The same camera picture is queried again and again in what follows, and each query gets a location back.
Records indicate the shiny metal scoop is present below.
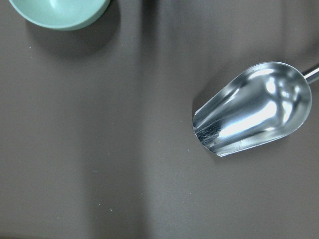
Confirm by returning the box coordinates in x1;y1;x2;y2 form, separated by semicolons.
192;62;319;157

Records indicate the mint green bowl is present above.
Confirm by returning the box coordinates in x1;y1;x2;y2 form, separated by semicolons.
10;0;110;31

